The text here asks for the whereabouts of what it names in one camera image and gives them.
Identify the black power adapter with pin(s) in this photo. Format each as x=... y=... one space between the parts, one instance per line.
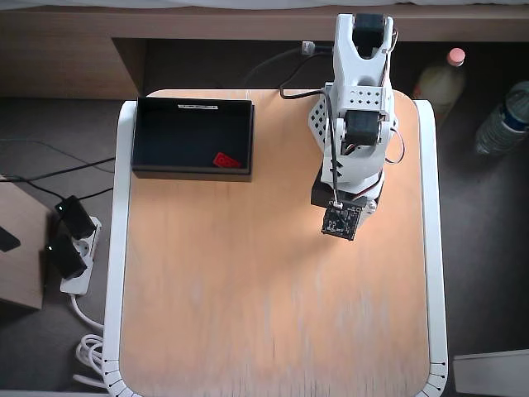
x=76 y=217
x=64 y=256

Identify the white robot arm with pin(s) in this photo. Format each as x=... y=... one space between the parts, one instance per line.
x=359 y=82

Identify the black flat device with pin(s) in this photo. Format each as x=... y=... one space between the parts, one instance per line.
x=7 y=240

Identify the white label strip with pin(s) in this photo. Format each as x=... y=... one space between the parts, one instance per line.
x=197 y=107

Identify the white power strip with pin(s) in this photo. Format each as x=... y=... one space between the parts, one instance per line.
x=84 y=264

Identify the yellow bottle pink cap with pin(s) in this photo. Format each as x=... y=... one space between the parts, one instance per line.
x=442 y=82

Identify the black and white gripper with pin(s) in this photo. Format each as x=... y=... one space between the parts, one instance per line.
x=371 y=209

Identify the black wrist camera board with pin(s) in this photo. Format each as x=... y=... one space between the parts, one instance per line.
x=341 y=223

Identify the brown wooden furniture frame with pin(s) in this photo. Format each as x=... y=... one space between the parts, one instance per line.
x=62 y=54

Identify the red lego brick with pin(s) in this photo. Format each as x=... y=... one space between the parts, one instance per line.
x=227 y=160

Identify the brown cardboard box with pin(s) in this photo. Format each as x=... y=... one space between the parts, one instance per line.
x=18 y=264

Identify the clear plastic water bottle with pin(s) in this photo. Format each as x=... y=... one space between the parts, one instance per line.
x=502 y=120

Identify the black rectangular bin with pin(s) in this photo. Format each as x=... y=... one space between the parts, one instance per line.
x=192 y=136

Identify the grey flat box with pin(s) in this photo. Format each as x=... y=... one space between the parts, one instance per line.
x=492 y=372

